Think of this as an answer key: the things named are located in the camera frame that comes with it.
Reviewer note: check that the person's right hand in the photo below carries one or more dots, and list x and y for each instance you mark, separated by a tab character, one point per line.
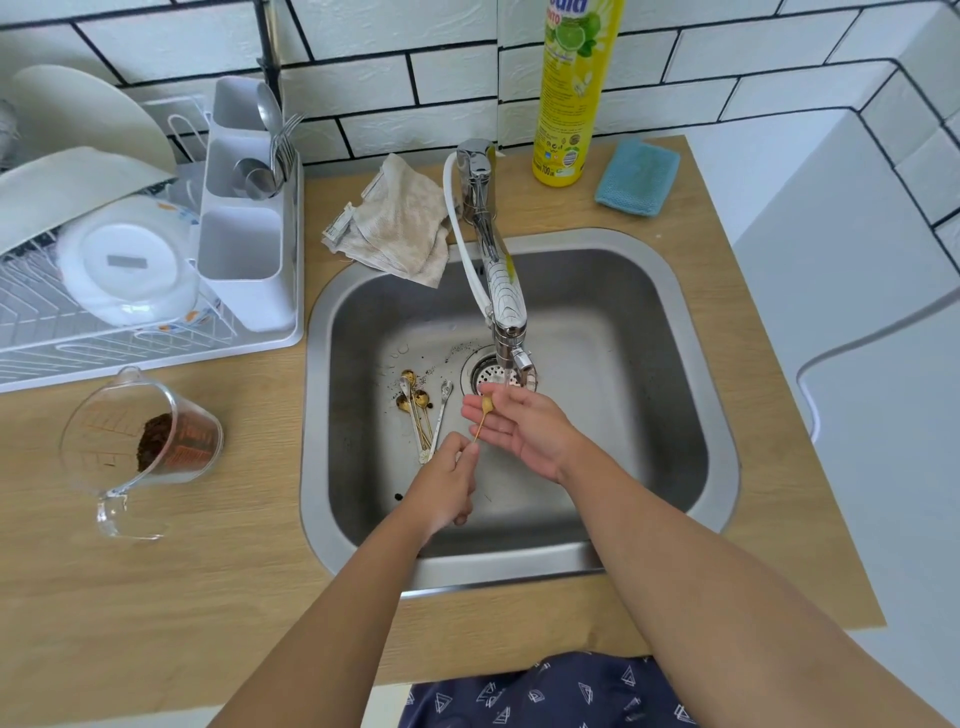
532	435

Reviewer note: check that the person's left hand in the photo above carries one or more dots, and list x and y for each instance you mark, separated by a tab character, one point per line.
442	484

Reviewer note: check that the small silver spoon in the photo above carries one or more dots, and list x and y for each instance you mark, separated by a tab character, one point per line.
406	388

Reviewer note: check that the person's left forearm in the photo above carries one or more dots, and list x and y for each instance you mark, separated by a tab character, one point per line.
337	637

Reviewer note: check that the person's right forearm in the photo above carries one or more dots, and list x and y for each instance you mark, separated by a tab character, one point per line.
712	615

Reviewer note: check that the beige rag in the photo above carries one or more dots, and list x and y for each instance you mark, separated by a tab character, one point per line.
397	217

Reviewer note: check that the white dish rack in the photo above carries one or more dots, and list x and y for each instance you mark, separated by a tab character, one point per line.
225	349

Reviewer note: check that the yellow dish soap bottle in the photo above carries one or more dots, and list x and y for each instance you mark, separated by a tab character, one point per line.
570	90

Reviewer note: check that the steel sink drain strainer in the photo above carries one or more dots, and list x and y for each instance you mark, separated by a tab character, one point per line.
480	371

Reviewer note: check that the stainless steel sink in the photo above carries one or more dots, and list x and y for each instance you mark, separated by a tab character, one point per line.
637	337

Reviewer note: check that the navy patterned shorts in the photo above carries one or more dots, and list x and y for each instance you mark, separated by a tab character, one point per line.
540	694

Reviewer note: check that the chrome faucet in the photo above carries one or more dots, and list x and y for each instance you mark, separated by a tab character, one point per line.
480	180

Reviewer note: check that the white cutlery holder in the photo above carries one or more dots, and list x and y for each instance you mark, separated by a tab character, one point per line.
247	292

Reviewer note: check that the blue sponge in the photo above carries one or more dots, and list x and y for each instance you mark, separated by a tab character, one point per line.
637	176

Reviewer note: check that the brown coffee grounds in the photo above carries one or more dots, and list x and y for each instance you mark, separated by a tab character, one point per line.
154	442

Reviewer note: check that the clear measuring jug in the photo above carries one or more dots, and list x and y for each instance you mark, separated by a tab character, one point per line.
97	427

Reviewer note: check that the steel ladle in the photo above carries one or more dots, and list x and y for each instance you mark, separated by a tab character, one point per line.
259	180

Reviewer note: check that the white floral print bowl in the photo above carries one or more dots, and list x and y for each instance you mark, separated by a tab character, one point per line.
127	292

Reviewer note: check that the steel fork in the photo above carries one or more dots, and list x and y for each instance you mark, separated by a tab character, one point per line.
283	150

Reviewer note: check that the white plate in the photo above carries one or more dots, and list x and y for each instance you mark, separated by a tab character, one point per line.
82	105

